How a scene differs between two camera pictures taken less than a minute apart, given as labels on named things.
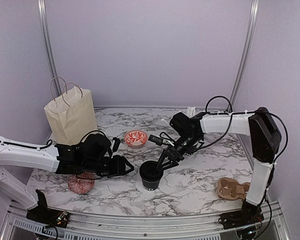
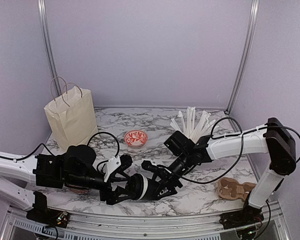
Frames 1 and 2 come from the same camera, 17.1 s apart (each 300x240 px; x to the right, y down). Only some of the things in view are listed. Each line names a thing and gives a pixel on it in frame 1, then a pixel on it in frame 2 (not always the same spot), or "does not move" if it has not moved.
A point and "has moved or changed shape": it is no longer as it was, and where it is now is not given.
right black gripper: [177, 155] → [165, 183]
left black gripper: [119, 167] → [111, 199]
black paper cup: [148, 170] → [137, 186]
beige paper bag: [71, 116] does not move
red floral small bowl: [135, 139] does not move
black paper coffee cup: [150, 186] has moved or changed shape
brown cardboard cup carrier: [230, 188] does not move
